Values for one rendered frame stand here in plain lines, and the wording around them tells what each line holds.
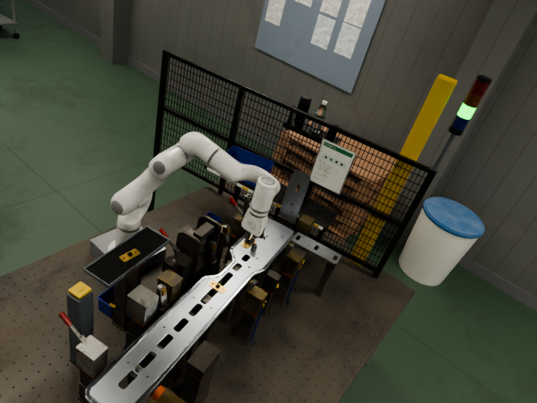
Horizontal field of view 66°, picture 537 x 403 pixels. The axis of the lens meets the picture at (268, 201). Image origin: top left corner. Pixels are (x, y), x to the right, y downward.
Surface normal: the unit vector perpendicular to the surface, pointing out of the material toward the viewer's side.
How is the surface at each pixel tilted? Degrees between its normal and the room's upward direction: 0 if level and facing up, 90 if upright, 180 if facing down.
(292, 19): 90
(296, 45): 90
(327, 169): 90
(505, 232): 90
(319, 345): 0
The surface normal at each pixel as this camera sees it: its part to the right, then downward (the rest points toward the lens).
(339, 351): 0.24, -0.79
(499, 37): -0.61, 0.33
